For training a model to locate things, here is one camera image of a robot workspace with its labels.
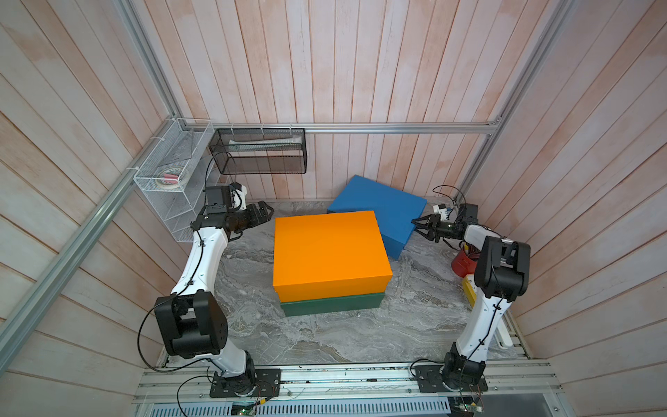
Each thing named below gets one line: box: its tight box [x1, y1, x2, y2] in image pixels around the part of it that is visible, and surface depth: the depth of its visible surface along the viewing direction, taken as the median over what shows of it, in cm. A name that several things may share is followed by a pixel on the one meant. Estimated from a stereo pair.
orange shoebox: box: [272, 210, 394, 304], surface depth 78 cm
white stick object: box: [494, 317, 514, 350], surface depth 81 cm
